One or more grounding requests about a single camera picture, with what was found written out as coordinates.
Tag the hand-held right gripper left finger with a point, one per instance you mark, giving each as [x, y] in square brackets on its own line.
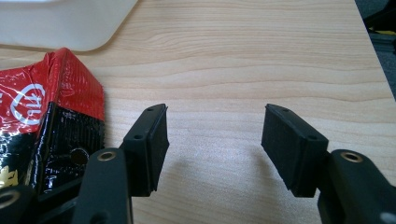
[146, 149]

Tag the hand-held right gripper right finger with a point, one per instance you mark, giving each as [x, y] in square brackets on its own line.
[295, 152]

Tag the red and black snack packet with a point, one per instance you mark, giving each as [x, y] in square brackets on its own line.
[40, 124]

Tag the white plastic tray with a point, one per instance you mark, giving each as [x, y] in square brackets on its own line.
[59, 23]

